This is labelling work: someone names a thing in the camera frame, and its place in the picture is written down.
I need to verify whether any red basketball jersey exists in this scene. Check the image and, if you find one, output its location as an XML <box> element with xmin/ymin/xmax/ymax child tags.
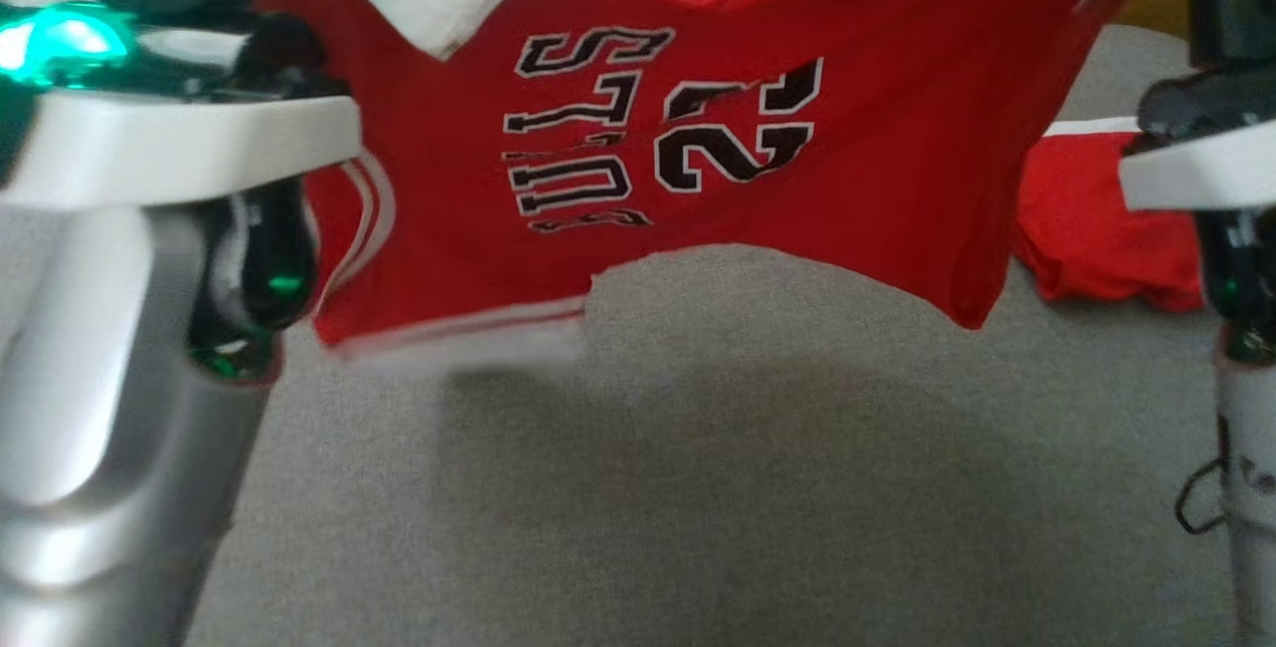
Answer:
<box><xmin>234</xmin><ymin>0</ymin><xmax>1182</xmax><ymax>371</ymax></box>

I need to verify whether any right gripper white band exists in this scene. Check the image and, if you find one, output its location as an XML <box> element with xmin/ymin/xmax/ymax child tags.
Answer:
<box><xmin>1118</xmin><ymin>0</ymin><xmax>1276</xmax><ymax>212</ymax></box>

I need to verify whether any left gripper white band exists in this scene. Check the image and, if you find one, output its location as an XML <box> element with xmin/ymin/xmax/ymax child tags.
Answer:
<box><xmin>0</xmin><ymin>0</ymin><xmax>362</xmax><ymax>209</ymax></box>

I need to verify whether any red shorts white stripe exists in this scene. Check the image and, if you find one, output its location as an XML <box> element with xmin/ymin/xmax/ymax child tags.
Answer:
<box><xmin>1011</xmin><ymin>117</ymin><xmax>1209</xmax><ymax>315</ymax></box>

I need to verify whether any grey sofa seat cushion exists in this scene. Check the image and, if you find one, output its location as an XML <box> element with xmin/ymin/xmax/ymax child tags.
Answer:
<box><xmin>0</xmin><ymin>24</ymin><xmax>1276</xmax><ymax>647</ymax></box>

